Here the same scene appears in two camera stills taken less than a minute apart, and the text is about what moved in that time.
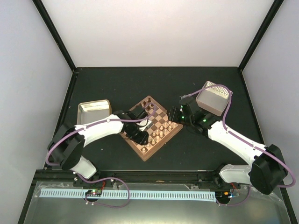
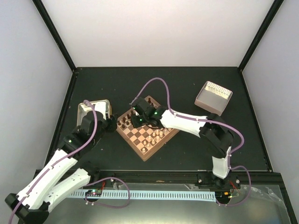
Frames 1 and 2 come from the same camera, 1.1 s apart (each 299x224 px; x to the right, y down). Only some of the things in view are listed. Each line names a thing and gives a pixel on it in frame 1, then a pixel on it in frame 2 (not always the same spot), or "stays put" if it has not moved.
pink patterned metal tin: (213, 99) stays put
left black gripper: (141, 139) -> (112, 123)
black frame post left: (55, 34) stays put
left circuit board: (94, 192) stays put
